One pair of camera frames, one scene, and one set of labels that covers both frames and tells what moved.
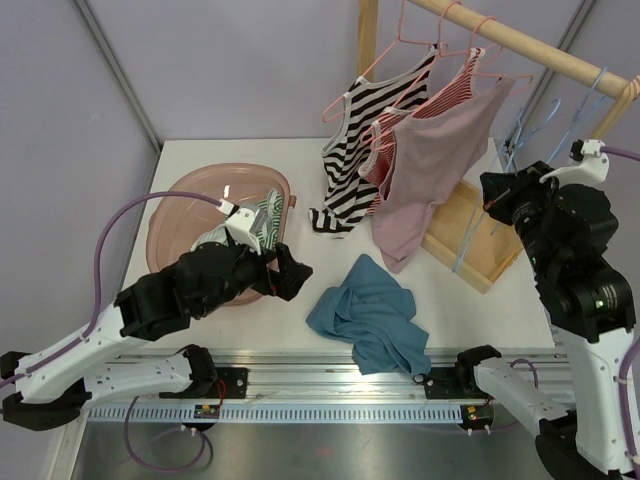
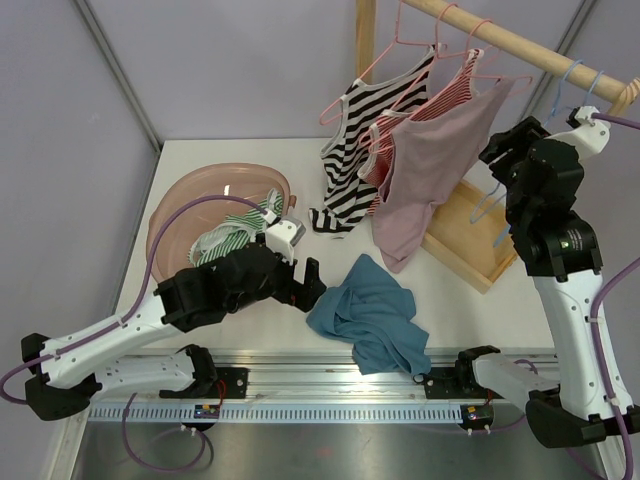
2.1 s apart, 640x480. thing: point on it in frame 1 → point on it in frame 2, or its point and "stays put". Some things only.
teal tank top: [373, 311] stays put
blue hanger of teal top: [521, 135] → [557, 81]
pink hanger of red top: [440, 54] stays put
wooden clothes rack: [466, 231] stays put
